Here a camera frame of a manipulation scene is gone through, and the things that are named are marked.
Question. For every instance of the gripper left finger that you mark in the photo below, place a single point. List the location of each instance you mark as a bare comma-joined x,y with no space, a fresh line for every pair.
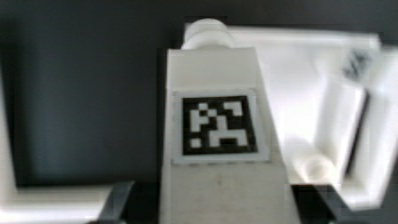
115,207

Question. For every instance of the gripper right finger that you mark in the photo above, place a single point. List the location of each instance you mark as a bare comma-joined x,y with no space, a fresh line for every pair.
321,205

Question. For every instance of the white square table top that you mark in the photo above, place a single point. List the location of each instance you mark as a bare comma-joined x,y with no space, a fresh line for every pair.
332,83

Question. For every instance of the white U-shaped obstacle fence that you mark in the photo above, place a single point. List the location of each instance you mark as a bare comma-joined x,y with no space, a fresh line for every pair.
62,204

